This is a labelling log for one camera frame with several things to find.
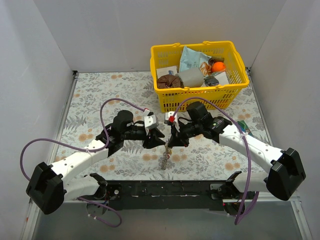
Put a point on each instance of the black car key fob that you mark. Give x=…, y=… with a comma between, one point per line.
x=211, y=81

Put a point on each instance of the green sponge pack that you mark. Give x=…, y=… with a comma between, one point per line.
x=245, y=127

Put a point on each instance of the light blue snack bag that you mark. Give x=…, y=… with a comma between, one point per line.
x=192, y=59

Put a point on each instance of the metal keyring disc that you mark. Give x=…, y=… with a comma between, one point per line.
x=165, y=157

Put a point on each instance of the brown chocolate donut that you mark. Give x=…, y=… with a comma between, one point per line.
x=169, y=81

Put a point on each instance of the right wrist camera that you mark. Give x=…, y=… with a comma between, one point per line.
x=170, y=118

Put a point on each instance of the white card box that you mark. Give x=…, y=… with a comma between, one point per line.
x=170, y=70

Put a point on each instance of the gold wrapped candy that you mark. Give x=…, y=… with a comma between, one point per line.
x=205, y=68

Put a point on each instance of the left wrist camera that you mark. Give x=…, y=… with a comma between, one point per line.
x=150, y=121

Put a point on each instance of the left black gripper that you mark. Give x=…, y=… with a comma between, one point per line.
x=149, y=136

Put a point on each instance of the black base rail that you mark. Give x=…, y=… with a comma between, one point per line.
x=169, y=194

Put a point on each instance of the orange fruit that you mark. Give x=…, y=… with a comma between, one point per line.
x=218, y=67

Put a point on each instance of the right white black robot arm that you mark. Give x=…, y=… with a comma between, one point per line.
x=283, y=171

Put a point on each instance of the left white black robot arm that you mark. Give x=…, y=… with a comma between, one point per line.
x=51, y=185

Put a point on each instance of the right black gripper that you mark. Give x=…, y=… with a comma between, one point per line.
x=178, y=136

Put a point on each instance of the grey tape roll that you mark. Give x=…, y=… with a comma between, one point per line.
x=191, y=78

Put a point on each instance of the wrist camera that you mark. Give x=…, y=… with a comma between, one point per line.
x=170, y=118
x=150, y=121

